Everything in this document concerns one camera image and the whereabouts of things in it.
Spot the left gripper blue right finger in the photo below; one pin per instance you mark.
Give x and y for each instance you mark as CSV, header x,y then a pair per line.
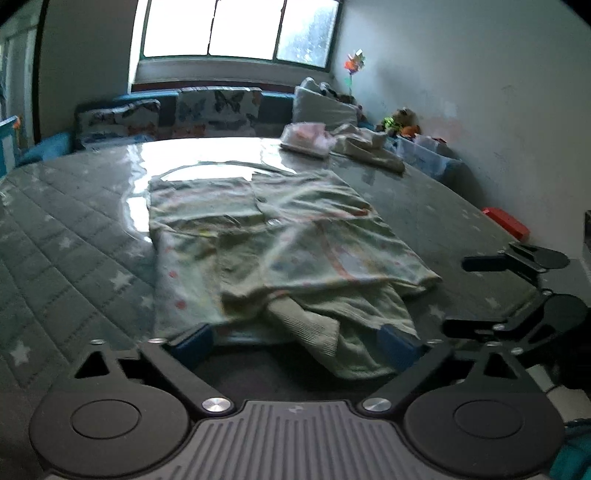
x,y
417,364

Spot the stuffed toys pile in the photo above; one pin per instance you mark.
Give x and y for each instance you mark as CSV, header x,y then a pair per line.
x,y
402,122

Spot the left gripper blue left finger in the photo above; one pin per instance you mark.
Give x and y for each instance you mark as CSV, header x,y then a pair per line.
x,y
173,361

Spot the butterfly cushion centre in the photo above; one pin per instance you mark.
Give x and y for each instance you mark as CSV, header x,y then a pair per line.
x,y
207,112

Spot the pink white folded garment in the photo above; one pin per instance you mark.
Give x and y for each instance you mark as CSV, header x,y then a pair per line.
x,y
307,138

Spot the blue sofa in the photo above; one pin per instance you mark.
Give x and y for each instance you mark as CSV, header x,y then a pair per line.
x,y
276,109

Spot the colourful pinwheel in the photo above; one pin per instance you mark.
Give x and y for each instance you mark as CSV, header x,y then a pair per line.
x,y
354,64

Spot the butterfly cushion left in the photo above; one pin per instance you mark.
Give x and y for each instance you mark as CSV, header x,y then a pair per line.
x,y
131,120

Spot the window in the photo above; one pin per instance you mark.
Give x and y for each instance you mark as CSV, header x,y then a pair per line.
x,y
292,32

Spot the butterfly cushion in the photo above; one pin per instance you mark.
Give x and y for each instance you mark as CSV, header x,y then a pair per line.
x,y
207,112
131,120

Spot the grey pillow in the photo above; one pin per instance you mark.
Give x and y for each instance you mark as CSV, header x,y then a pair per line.
x,y
318,102

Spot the green patterned baby garment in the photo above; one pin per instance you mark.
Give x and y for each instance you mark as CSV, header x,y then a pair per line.
x,y
275,258

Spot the cream crumpled garment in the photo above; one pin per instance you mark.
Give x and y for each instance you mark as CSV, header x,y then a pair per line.
x,y
366,146

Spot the clear plastic storage box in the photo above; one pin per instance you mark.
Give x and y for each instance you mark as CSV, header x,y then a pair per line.
x,y
429,155

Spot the grey star quilted table cover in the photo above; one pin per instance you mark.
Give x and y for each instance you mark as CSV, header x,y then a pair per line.
x,y
77,261

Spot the red plastic stool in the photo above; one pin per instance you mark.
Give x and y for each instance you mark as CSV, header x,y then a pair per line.
x,y
509,223

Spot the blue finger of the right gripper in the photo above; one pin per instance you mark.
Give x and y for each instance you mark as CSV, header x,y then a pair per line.
x,y
514,326
489,263

